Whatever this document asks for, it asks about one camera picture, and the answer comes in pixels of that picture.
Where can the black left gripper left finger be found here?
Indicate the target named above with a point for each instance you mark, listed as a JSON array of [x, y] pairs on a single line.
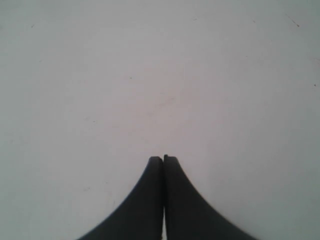
[[140, 215]]

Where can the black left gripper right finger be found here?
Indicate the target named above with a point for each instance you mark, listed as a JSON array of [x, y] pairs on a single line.
[[188, 216]]

